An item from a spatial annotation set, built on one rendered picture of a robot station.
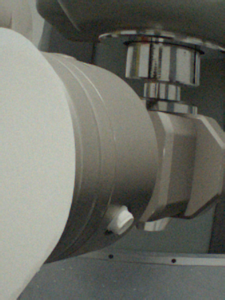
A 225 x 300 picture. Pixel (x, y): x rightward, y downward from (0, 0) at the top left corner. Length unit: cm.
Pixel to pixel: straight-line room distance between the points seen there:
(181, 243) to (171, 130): 50
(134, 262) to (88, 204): 55
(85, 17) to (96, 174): 15
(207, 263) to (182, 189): 47
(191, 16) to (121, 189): 12
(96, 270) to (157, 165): 51
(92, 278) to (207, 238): 16
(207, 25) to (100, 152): 13
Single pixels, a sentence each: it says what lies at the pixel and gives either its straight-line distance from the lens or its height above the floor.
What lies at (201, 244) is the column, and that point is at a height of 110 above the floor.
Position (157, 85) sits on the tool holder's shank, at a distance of 35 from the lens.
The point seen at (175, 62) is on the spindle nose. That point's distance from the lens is 34.
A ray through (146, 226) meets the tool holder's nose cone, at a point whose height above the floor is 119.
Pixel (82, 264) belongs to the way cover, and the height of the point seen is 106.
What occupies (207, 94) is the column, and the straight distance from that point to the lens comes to 73.
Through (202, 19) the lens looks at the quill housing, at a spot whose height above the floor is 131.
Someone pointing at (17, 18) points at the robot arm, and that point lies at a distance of 20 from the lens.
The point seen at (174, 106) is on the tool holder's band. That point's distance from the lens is 34.
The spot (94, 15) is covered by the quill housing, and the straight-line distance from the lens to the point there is 31.
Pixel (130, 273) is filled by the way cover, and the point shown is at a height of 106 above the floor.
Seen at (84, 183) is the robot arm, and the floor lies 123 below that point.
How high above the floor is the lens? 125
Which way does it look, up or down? 3 degrees down
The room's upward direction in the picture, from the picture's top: 5 degrees clockwise
